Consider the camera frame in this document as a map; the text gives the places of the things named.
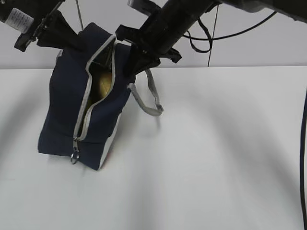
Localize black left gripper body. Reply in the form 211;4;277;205
0;0;64;52

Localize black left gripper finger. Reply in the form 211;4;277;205
37;10;84;51

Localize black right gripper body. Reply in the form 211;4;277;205
116;0;213;63

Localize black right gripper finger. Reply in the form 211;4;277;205
123;45;161;76

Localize navy blue lunch bag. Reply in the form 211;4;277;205
38;23;163;171

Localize brown bread roll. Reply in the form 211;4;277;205
98;72;112;98

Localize yellow banana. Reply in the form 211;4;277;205
83;94;97;118

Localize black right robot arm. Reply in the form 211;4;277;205
116;0;307;76

